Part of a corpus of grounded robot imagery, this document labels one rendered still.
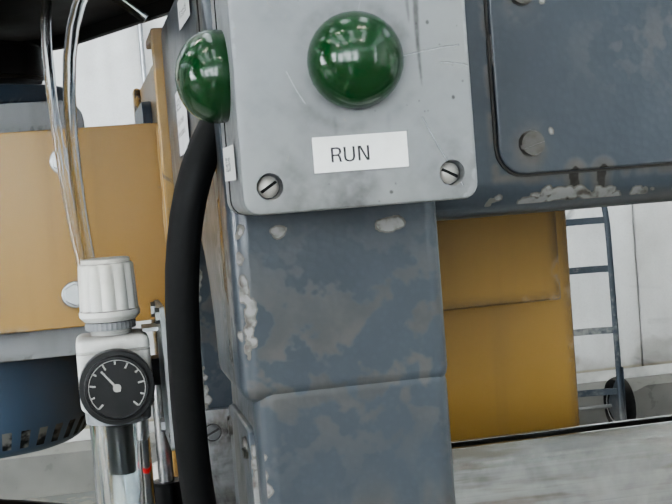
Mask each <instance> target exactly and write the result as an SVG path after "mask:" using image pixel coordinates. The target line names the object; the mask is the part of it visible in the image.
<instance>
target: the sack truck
mask: <svg viewBox="0 0 672 504"><path fill-rule="evenodd" d="M601 208H602V213H603V217H592V218H579V219H567V220H566V226H575V225H588V224H601V223H604V228H605V238H606V250H607V263H608V265H602V266H588V267H576V268H569V274H570V275H572V274H584V273H597V272H608V276H609V288H610V301H611V315H612V327H599V328H585V329H575V330H573V332H574V336H582V335H595V334H610V333H613V341H614V354H615V367H616V377H612V378H611V379H609V380H608V381H607V382H606V384H605V387H604V389H592V390H581V391H578V398H579V397H589V396H601V395H603V400H604V404H603V405H595V406H586V407H579V412H580V411H589V410H597V409H605V413H606V417H607V420H608V422H614V421H622V420H631V419H636V402H635V397H634V394H633V391H632V388H631V386H630V385H629V383H628V382H627V381H626V380H625V379H624V369H623V367H621V356H620V343H619V329H618V316H617V303H616V290H615V277H614V264H613V251H612V239H611V228H610V220H609V213H608V208H607V207H601Z"/></svg>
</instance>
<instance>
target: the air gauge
mask: <svg viewBox="0 0 672 504"><path fill-rule="evenodd" d="M154 391H155V383H154V377H153V374H152V372H151V369H150V368H149V366H148V364H147V363H146V361H145V360H144V359H143V358H142V357H141V356H139V355H138V354H136V353H134V352H132V351H130V350H127V349H121V348H112V349H107V350H104V351H101V352H99V353H98V354H96V355H95V356H93V357H92V358H91V359H90V360H89V361H88V362H87V363H86V365H85V366H84V368H83V370H82V372H81V375H80V379H79V395H80V399H81V402H82V404H83V406H84V408H85V410H86V411H87V412H88V413H89V414H90V415H91V416H92V417H93V418H95V419H96V420H98V421H100V422H102V423H105V424H110V425H122V424H127V423H130V422H132V421H134V420H136V419H138V418H139V417H140V416H142V415H143V414H144V413H145V411H146V410H147V409H148V407H149V406H150V404H151V402H152V399H153V396H154Z"/></svg>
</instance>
